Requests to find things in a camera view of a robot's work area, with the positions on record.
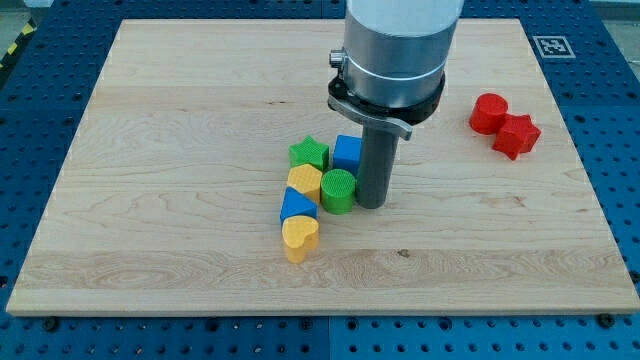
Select red star block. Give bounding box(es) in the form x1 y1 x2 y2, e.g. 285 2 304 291
492 114 542 161

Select green cylinder block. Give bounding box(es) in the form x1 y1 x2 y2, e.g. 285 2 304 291
321 169 356 215

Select green star block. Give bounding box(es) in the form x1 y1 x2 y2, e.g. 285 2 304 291
289 136 329 172

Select yellow heart block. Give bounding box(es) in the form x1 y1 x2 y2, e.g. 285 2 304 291
281 215 320 264

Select blue cube block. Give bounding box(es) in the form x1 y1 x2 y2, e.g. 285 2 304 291
333 135 362 177

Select black silver tool flange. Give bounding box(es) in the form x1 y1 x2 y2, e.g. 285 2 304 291
327 74 445 140

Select light wooden board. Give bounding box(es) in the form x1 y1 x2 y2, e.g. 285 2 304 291
7 19 639 317

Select red cylinder block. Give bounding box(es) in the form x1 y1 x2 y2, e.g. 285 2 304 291
469 93 508 135

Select yellow hexagon block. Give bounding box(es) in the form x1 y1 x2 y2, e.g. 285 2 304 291
287 164 323 204

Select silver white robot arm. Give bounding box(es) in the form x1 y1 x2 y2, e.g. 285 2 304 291
328 0 464 209

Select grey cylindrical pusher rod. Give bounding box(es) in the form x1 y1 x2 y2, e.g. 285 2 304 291
356 127 398 209

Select white fiducial marker tag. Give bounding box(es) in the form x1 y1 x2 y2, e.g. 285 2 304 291
533 35 575 59

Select blue triangle block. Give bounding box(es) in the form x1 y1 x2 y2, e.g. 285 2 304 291
279 187 318 224

